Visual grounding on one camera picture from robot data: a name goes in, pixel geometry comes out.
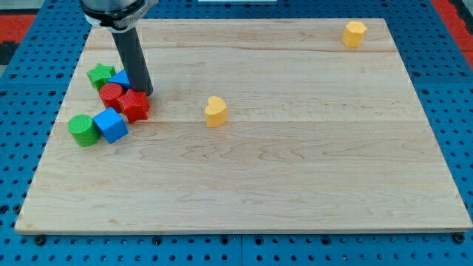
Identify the red star block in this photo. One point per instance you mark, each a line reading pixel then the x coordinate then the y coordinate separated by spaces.
pixel 135 105

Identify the blue triangle block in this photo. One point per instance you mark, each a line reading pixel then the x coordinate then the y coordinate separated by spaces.
pixel 121 78

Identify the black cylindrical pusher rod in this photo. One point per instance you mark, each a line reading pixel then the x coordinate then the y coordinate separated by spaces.
pixel 133 61

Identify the wooden board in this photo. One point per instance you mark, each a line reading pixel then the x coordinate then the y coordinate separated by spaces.
pixel 320 138

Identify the green star block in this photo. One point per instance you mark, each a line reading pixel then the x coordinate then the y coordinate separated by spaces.
pixel 100 74

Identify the blue cube block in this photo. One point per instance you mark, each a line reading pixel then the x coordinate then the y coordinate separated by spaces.
pixel 111 125

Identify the red cylinder block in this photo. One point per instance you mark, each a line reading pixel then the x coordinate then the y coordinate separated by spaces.
pixel 109 95

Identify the green cylinder block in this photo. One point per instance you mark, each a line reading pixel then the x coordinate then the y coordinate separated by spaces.
pixel 83 130

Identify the yellow heart block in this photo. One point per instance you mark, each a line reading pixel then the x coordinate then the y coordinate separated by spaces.
pixel 216 112

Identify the yellow hexagon block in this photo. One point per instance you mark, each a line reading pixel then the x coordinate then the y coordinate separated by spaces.
pixel 353 35

